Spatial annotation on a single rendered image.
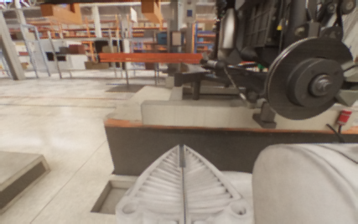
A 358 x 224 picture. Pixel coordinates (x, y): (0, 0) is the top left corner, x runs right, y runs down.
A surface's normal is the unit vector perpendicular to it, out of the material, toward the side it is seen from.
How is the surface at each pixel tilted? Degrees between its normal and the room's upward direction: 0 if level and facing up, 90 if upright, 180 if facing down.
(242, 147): 90
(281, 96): 90
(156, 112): 90
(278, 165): 83
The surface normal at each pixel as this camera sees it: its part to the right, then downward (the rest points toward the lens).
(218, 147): -0.04, 0.39
